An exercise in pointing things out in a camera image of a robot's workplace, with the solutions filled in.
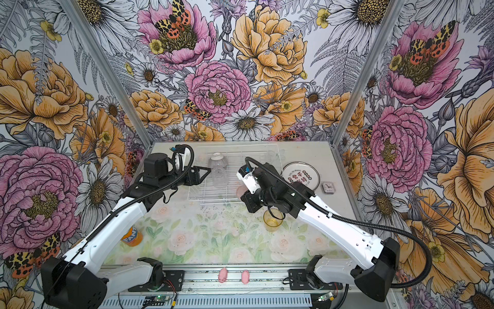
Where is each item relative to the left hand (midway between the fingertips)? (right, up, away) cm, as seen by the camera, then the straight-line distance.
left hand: (204, 175), depth 77 cm
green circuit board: (-16, -45, -6) cm, 48 cm away
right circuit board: (+46, -44, -6) cm, 64 cm away
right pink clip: (+16, -39, -3) cm, 42 cm away
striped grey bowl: (0, +8, +28) cm, 29 cm away
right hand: (+17, -10, -7) cm, 21 cm away
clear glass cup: (+1, +4, +28) cm, 28 cm away
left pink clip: (+8, -38, -2) cm, 39 cm away
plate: (+46, -1, +28) cm, 54 cm away
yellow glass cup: (+28, -23, +12) cm, 39 cm away
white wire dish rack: (-4, -10, +20) cm, 23 cm away
